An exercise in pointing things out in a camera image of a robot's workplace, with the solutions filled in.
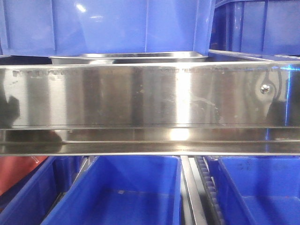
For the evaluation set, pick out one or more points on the silver metal tray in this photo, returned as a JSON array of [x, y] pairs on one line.
[[129, 58]]

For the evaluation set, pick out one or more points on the blue bin lower centre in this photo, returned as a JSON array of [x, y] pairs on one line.
[[123, 190]]

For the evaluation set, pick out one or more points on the blue bin lower right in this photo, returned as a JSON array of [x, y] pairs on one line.
[[257, 190]]

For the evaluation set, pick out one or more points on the blue bin behind tray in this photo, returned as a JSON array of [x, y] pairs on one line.
[[73, 27]]

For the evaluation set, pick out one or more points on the blue bin upper right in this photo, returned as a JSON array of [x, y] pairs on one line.
[[266, 27]]

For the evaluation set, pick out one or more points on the blue bin lower left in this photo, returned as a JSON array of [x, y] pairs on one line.
[[29, 201]]

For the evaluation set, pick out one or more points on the stainless steel shelf rail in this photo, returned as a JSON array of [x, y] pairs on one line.
[[205, 108]]

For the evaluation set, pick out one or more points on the roller track rail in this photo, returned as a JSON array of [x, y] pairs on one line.
[[199, 205]]

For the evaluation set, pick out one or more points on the red frame piece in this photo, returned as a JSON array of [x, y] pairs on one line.
[[13, 169]]

